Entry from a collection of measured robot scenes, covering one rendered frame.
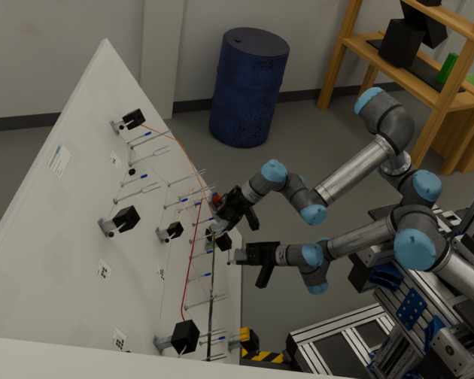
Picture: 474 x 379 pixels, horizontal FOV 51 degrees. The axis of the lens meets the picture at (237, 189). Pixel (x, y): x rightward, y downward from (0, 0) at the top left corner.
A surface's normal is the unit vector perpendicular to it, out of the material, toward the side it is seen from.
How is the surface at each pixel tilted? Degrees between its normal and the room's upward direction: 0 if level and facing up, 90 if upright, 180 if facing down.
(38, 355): 0
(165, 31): 90
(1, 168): 0
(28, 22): 90
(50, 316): 54
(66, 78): 90
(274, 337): 0
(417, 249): 88
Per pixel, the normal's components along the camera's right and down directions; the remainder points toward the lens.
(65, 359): 0.17, -0.76
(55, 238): 0.90, -0.32
